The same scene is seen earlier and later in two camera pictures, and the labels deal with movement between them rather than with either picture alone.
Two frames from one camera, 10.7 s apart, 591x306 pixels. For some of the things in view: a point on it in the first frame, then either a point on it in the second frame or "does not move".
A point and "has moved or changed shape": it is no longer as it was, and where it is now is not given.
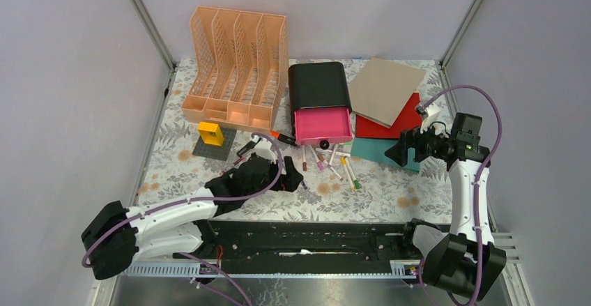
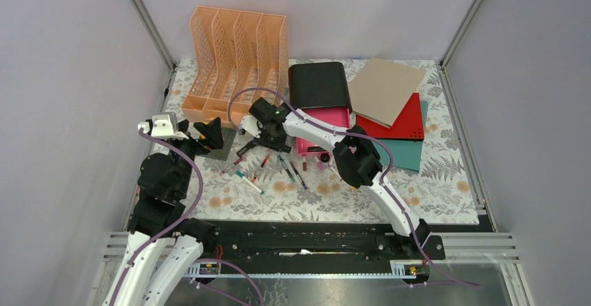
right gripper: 408,139 → 262,142
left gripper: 290,180 → 212,132
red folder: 408,119 does not move
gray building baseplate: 216,152 does not move
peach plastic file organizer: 241,67 does not move
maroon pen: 234,164 does not move
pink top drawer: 313,126 has moved or changed shape
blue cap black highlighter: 248,146 does not move
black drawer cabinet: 312,85 does not move
